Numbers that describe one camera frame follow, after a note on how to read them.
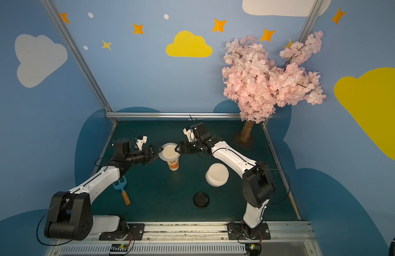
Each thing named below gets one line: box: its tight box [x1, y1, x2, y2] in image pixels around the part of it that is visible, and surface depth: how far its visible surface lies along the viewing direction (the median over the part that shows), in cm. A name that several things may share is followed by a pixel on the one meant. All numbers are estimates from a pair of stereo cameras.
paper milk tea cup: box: [162, 144, 180, 172], surface depth 86 cm
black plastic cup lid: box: [193, 191, 210, 210], surface depth 84 cm
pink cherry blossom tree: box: [222, 31, 327, 143], surface depth 73 cm
